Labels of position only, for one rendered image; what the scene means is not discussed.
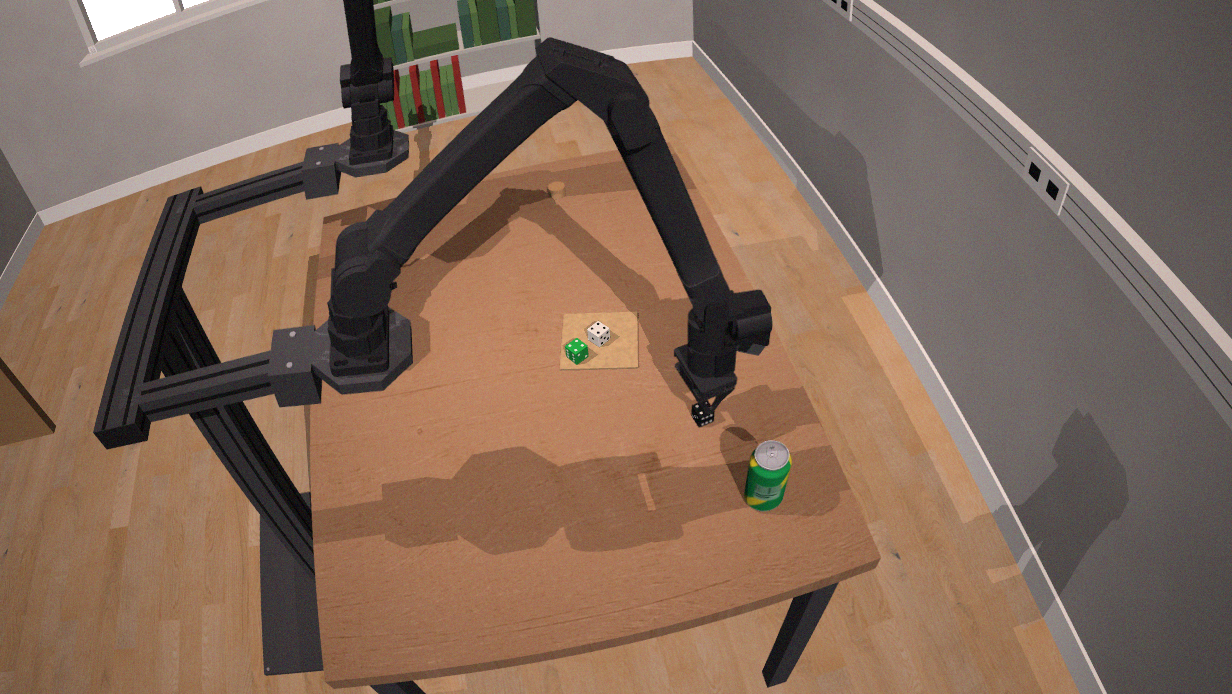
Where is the white die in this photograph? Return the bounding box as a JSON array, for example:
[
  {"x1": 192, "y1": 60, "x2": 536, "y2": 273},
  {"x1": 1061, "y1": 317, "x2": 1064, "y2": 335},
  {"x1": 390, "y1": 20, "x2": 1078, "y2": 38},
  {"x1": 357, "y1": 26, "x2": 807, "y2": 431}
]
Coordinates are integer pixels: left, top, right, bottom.
[{"x1": 586, "y1": 320, "x2": 610, "y2": 348}]

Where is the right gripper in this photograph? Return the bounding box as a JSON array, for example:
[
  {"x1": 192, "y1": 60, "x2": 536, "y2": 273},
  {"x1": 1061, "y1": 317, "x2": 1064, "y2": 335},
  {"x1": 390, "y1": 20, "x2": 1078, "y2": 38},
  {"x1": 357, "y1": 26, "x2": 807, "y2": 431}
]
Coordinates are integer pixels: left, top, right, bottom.
[{"x1": 674, "y1": 343, "x2": 737, "y2": 415}]

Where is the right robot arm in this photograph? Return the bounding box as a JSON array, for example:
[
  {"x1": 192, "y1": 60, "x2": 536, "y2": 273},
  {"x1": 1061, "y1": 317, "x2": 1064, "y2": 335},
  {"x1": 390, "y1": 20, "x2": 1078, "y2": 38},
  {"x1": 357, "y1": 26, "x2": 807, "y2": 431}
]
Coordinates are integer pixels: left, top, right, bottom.
[{"x1": 326, "y1": 37, "x2": 772, "y2": 378}]

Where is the green die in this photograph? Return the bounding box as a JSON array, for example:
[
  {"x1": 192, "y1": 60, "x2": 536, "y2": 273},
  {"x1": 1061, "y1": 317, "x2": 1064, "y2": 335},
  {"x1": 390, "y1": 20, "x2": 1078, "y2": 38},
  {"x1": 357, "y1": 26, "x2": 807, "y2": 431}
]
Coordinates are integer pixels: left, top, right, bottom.
[{"x1": 565, "y1": 338, "x2": 589, "y2": 365}]

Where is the black die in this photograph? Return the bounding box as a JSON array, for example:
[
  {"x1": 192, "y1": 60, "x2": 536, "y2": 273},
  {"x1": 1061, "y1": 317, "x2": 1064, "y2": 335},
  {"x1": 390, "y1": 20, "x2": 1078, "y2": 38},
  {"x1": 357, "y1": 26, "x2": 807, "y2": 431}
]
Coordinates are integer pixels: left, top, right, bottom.
[{"x1": 691, "y1": 403, "x2": 715, "y2": 427}]

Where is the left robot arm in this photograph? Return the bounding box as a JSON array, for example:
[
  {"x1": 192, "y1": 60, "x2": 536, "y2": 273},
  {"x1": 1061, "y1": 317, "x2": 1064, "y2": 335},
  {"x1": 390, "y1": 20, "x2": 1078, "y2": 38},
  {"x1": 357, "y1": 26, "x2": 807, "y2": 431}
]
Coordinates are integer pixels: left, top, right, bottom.
[{"x1": 340, "y1": 0, "x2": 394, "y2": 165}]

